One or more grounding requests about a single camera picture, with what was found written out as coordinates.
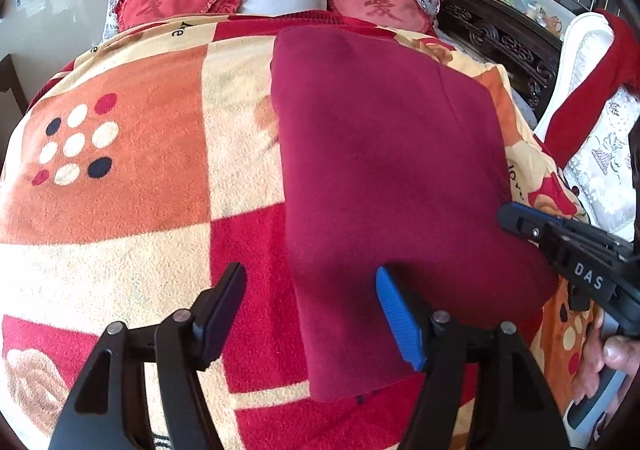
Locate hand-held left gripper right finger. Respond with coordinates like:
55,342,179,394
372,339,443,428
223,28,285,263
375,265,571,450

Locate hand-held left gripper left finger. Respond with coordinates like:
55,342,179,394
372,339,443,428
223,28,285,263
47,261,248,450

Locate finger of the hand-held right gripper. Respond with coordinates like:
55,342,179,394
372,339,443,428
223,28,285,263
515,204,621,248
497,202,563,255

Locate maroon garment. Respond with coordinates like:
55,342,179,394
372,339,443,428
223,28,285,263
271,24,561,403

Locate person's right hand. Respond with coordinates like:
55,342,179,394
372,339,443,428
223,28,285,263
580,315,640,381

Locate white embroidered sofa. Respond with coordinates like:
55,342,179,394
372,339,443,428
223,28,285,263
547,12,640,241

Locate grey floral bed sheet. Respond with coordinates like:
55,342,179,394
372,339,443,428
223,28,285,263
510,90,538,131

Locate red knit cloth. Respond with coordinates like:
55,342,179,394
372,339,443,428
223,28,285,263
532,8,640,171

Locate dark carved wooden headboard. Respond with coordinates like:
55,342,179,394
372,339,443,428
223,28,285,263
424,0,566,127

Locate printed fleece blanket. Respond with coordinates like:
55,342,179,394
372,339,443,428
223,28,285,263
0,10,601,450

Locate pink red heart pillow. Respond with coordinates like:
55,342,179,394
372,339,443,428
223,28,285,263
327,0,437,34

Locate red knitted blanket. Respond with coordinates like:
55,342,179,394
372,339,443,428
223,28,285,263
220,10,401,40

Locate dark wooden furniture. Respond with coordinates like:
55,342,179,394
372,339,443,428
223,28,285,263
0,54,30,117

